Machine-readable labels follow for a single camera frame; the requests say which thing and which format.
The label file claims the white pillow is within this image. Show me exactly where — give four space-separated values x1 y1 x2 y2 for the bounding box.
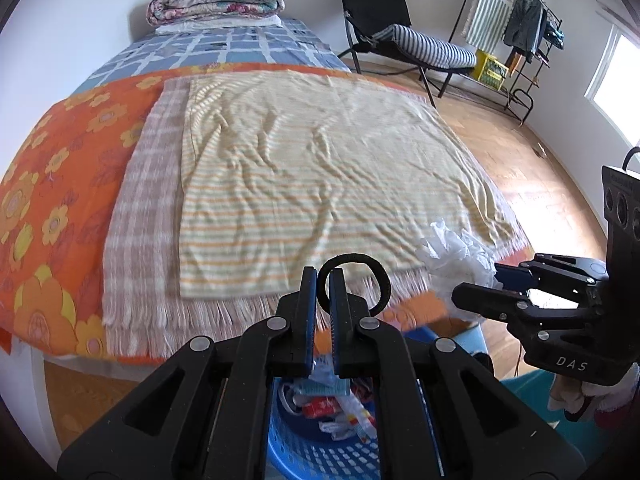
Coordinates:
155 15 283 36

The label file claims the pink plaid fringed blanket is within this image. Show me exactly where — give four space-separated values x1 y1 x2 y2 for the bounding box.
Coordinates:
102 77 526 361

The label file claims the striped chair cushion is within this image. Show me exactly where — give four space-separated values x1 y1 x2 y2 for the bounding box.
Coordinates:
372 24 478 68

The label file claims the black clothes rack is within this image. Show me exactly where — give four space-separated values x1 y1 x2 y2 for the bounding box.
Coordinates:
447 0 563 126

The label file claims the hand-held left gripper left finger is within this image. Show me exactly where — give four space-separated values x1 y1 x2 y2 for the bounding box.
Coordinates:
57 265 318 480

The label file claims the hanging striped towel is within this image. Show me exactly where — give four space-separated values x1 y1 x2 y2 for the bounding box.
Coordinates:
462 0 521 48

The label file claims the hanging teal garment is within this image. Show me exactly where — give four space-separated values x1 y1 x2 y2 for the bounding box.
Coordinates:
542 15 566 51

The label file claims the orange floral bedsheet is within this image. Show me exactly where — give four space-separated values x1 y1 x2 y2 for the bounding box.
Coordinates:
0 62 451 366

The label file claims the red medicine box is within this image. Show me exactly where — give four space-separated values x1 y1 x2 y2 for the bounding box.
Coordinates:
302 395 351 421

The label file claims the person's leg in teal pants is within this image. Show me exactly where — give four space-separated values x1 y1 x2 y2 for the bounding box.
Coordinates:
500 371 601 461

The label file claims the yellow striped towel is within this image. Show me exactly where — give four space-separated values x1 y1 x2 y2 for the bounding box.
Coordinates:
177 71 518 301

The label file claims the blue checked bedsheet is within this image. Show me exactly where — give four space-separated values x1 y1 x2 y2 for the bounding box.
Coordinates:
72 17 353 96

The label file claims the hanging dark jacket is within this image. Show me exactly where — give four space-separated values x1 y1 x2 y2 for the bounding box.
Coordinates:
502 0 548 63

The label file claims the person's right hand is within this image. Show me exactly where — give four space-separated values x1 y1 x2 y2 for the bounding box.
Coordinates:
547 372 601 422

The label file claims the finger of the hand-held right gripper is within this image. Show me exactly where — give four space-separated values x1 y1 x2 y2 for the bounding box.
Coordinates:
494 253 611 292
451 281 605 347

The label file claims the blue plastic basket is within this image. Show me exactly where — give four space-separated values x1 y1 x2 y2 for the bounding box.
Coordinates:
265 327 488 480

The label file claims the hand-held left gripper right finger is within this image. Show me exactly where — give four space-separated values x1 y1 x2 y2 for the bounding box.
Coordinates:
329 267 587 480

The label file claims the colourful candy wrapper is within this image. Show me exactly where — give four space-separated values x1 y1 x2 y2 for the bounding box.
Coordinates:
320 400 378 443

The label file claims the black ring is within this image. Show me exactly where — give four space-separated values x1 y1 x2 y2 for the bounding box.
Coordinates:
317 252 390 321

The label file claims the black lounge chair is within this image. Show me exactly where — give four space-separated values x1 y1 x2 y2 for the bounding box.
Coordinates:
336 0 478 107

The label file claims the yellow plastic crate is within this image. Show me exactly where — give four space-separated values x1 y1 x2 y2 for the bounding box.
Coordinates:
472 49 510 92

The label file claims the window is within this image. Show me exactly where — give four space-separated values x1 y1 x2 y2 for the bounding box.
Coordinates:
584 25 640 141

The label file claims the person's right forearm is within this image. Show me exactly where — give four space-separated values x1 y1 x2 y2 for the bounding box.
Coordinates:
585 360 640 413

